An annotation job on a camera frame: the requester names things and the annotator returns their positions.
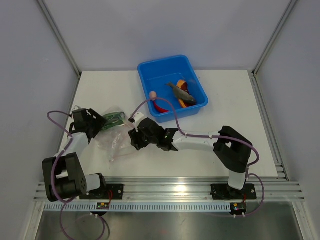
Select red fake chili pepper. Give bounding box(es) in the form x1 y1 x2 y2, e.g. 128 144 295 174
153 100 168 114

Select clear zip top bag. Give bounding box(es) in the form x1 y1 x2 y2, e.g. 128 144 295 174
95 106 137 163

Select fake egg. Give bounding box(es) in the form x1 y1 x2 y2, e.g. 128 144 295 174
149 91 157 99

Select grey fake fish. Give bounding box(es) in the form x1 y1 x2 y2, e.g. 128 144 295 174
165 82 197 105

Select fake steak slice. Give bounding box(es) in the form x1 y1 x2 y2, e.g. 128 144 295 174
176 79 193 108

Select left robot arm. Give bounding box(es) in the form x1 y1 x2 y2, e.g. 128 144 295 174
42 108 108 203

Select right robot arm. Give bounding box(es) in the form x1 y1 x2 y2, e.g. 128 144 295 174
128 117 253 198

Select fake green onion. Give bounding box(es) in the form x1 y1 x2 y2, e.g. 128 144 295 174
101 111 126 132

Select blue plastic bin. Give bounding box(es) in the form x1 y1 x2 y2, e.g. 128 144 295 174
137 55 209 123

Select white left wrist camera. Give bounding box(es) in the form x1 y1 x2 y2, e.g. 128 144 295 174
71 105 81 112

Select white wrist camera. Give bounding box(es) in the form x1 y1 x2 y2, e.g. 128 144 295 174
128 111 146 128
71 105 81 112

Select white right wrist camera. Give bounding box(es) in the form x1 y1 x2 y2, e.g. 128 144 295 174
128 111 146 128

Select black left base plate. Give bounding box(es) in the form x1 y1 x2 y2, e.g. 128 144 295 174
79 183 124 200

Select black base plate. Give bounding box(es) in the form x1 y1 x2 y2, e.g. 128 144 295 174
79 183 124 200
210 183 257 201

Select left aluminium frame post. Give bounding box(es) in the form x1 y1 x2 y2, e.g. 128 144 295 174
35 0 82 79

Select aluminium frame post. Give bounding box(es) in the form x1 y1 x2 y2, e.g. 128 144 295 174
35 0 82 79
252 0 300 77

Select white slotted cable duct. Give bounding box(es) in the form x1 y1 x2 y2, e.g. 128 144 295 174
44 202 231 213

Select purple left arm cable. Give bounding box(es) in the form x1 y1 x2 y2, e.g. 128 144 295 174
46 110 78 202

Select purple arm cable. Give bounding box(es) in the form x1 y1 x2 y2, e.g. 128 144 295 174
46 110 78 202
131 97 261 181

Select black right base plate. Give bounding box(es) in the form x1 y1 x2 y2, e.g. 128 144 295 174
210 183 257 201

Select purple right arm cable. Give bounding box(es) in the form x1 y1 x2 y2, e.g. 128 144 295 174
131 97 261 181

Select aluminium mounting rail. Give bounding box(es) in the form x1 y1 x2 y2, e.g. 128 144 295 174
33 176 306 202

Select right aluminium frame post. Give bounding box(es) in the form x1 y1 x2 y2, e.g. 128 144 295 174
252 0 300 77

